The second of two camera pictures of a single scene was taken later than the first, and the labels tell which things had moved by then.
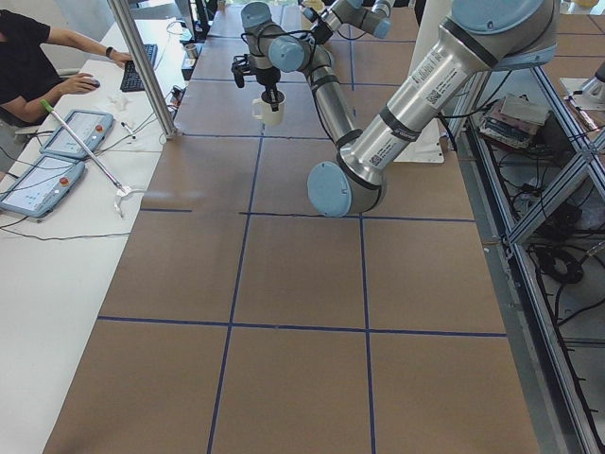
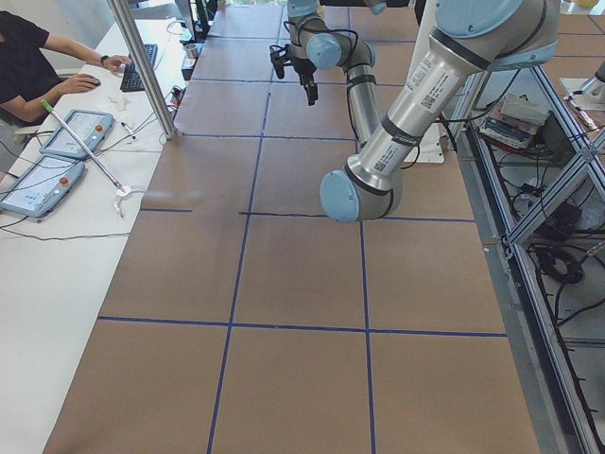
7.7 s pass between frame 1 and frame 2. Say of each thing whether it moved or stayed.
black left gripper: moved
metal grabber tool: stayed
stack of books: stayed
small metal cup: stayed
